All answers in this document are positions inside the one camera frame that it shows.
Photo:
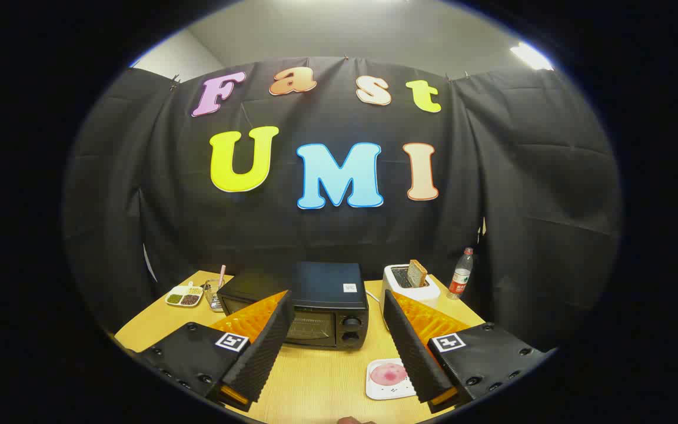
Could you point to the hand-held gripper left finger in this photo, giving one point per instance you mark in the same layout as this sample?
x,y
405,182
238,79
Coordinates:
x,y
265,347

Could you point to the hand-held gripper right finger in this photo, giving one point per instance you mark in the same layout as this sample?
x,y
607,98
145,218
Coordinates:
x,y
412,353

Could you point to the pink round food slice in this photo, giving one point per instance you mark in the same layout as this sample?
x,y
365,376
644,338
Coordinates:
x,y
387,373

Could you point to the white square plate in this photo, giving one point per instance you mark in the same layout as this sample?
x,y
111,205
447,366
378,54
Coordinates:
x,y
377,390

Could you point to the black toaster oven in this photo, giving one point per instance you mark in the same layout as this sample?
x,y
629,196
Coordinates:
x,y
321,282

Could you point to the white pop-up toaster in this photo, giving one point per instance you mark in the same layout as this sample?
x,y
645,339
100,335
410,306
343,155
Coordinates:
x,y
427,294

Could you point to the brown bread slice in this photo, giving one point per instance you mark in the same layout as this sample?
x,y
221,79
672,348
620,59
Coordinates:
x,y
416,274

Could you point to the pink striped stick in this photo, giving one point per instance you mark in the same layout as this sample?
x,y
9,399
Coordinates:
x,y
222,275

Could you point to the clear water bottle red label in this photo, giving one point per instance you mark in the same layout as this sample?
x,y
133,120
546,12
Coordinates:
x,y
460,281

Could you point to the white divided dish with beans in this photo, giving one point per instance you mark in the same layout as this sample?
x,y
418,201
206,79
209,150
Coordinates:
x,y
183,296

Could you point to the black backdrop cloth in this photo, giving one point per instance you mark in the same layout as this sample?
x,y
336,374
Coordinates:
x,y
492,176

